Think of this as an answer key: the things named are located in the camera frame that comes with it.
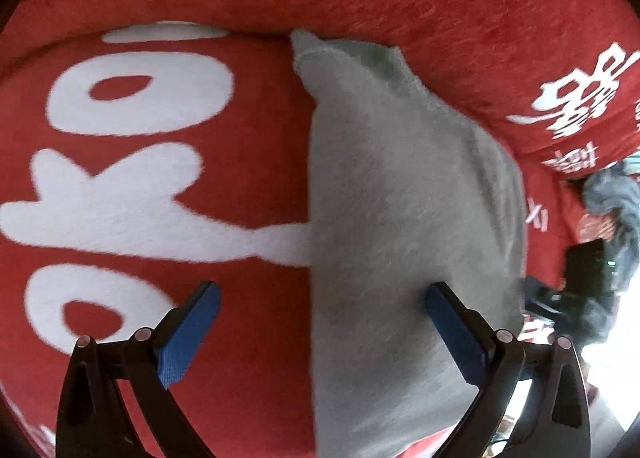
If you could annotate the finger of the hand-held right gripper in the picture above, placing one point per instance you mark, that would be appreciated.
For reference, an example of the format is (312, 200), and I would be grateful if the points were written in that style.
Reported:
(545, 300)

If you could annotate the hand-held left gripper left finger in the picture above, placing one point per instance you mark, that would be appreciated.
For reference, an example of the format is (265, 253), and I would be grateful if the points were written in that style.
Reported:
(187, 335)

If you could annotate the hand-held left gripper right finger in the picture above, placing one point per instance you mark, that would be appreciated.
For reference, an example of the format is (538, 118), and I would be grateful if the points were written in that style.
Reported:
(457, 338)

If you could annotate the grey knit sweater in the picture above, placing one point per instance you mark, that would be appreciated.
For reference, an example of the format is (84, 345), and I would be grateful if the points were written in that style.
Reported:
(400, 188)

